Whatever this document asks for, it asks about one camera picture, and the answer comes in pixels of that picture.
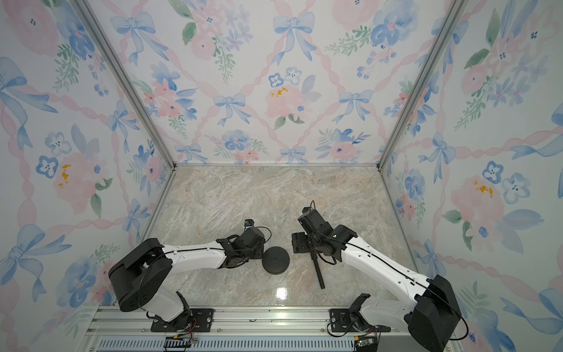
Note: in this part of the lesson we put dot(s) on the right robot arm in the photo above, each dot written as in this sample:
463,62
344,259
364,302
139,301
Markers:
428,306

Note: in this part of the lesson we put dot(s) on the black round stand base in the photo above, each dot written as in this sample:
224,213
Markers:
275,260

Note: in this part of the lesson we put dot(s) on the black microphone stand pole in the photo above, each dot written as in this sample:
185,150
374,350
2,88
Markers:
314,257

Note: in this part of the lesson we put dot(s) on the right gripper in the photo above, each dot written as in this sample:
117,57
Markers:
297,243

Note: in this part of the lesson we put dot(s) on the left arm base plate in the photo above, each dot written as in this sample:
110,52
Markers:
202,319

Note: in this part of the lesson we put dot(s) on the aluminium corner post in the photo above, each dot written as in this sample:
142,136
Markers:
87,16
444,35

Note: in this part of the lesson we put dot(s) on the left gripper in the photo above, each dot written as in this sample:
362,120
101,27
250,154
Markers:
259,250

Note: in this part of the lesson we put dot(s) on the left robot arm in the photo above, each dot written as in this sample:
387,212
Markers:
138,278

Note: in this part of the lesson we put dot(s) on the left aluminium corner post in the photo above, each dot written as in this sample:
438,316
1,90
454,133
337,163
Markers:
87,16

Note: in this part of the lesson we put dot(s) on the right aluminium corner post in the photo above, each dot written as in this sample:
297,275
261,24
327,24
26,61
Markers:
444,35

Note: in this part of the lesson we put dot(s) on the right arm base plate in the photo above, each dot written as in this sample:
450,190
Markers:
345,321

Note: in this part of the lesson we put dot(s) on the aluminium mounting rail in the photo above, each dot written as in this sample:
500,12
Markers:
246,329

